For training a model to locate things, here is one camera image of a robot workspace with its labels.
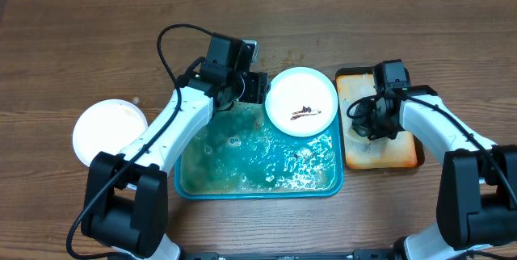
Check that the black tray with soapy water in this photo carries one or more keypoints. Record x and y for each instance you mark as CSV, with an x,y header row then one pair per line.
x,y
405,151

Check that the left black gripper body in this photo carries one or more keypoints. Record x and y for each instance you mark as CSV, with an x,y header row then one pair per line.
x,y
249,89

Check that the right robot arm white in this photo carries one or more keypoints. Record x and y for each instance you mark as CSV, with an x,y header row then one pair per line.
x,y
476,207

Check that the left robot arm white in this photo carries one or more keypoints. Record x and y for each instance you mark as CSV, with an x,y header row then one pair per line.
x,y
125,205

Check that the white plate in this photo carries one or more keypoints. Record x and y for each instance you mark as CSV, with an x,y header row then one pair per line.
x,y
107,126
302,102

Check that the teal plastic tray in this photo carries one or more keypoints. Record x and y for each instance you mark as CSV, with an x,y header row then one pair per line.
x,y
240,154

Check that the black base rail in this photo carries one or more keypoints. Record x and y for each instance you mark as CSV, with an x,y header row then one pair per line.
x,y
359,254

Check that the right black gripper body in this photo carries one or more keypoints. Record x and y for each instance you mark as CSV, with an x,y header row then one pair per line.
x,y
369,123

